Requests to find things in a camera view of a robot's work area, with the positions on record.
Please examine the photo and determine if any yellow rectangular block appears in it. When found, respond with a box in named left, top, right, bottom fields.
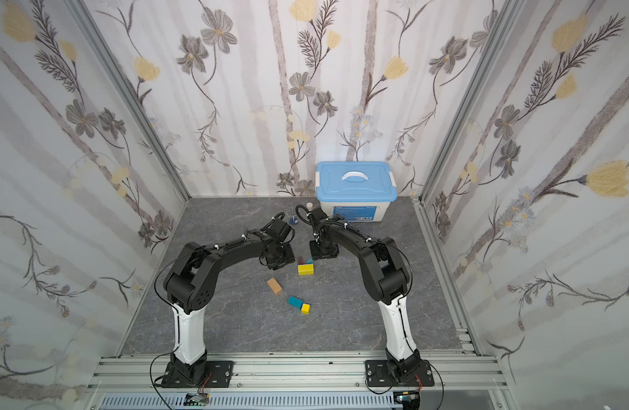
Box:
left=297, top=264, right=315, bottom=276

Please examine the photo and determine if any natural wood rectangular block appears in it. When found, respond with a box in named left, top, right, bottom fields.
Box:
left=267, top=278, right=283, bottom=296

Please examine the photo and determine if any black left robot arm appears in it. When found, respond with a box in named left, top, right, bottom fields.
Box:
left=153, top=212, right=295, bottom=388

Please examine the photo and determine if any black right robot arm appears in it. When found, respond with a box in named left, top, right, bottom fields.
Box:
left=295, top=204, right=422, bottom=384

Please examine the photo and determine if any teal rectangular block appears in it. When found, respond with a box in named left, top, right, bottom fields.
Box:
left=288, top=296, right=304, bottom=310

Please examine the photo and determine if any blue lidded storage box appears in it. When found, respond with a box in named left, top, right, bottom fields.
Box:
left=316, top=162, right=398, bottom=222

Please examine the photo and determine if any small circuit board left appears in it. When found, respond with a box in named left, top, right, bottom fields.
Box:
left=183, top=393, right=210, bottom=407

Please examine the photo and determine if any small circuit board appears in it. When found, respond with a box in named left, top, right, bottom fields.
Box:
left=393, top=391, right=420, bottom=410
left=183, top=393, right=210, bottom=407

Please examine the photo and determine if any small circuit board right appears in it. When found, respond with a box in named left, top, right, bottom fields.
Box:
left=393, top=391, right=420, bottom=410

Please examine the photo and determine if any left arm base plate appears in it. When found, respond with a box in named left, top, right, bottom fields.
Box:
left=159, top=360, right=234, bottom=389

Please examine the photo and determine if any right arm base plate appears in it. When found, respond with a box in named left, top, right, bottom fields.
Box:
left=364, top=360, right=436, bottom=388

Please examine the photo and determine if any white perforated cable tray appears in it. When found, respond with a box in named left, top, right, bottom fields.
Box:
left=96, top=391, right=401, bottom=409

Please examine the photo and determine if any aluminium front rail frame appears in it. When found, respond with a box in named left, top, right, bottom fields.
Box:
left=86, top=350, right=516, bottom=409

